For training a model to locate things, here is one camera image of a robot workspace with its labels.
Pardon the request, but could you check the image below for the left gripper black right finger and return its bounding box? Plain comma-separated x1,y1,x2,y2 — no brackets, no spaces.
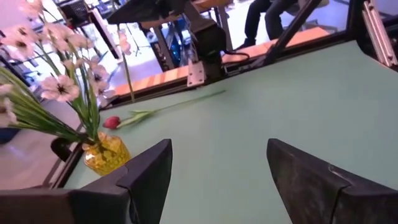
266,138,398,224

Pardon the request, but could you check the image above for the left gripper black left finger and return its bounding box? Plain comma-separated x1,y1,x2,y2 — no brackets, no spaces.
0,138,174,224

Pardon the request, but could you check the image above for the red artificial tulip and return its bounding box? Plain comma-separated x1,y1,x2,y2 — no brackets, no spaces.
102,89,227,131

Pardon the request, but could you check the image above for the yellow glass vase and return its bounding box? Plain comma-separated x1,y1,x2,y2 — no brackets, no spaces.
81,132,132,177

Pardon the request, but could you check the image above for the black curved loop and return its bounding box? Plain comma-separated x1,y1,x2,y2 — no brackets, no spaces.
50,136,82,162

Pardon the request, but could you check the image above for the person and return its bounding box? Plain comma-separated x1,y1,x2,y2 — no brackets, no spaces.
235,0,330,51

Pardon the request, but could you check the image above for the silver metal bracket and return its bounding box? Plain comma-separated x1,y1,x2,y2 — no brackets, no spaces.
186,60,206,88

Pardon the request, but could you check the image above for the black aluminium table frame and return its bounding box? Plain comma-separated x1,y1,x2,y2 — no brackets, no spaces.
46,0,398,190

